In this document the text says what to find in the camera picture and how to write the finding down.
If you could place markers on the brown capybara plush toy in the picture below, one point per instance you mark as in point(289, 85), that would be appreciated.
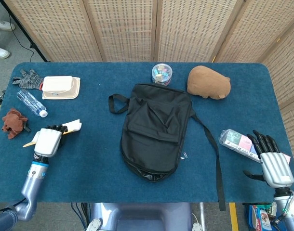
point(207, 80)

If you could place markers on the grey knit glove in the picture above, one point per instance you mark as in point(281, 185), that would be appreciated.
point(29, 80)

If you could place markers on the white shoe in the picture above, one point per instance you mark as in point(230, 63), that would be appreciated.
point(0, 52)
point(2, 25)

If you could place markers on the blue box with printed packs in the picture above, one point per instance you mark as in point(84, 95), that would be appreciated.
point(257, 217)

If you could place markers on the wrapped pack of tissue packets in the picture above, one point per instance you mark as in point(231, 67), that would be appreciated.
point(236, 140)

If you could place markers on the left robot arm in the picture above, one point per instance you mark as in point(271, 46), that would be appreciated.
point(33, 183)

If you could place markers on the rattan folding screen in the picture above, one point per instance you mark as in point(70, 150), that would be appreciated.
point(127, 29)

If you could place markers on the white table leg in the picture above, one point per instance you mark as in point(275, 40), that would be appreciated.
point(202, 216)

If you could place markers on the blue-grey robot torso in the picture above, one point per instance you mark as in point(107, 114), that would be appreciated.
point(142, 216)

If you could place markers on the clear plastic water bottle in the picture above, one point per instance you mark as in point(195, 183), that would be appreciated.
point(31, 102)

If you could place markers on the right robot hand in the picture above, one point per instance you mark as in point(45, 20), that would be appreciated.
point(277, 168)

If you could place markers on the brown crumpled cloth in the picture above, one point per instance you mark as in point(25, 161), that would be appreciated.
point(13, 122)

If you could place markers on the clear jar of coloured chalk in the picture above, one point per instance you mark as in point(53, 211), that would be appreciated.
point(162, 74)

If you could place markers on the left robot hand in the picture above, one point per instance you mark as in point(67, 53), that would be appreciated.
point(47, 143)

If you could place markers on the blue table cover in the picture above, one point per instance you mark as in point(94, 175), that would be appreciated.
point(94, 168)

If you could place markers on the white yellow booklet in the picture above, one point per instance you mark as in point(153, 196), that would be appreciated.
point(73, 126)

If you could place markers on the black backpack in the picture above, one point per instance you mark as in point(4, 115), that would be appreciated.
point(151, 130)

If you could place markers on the cream plastic lunch box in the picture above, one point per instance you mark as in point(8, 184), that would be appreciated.
point(59, 85)

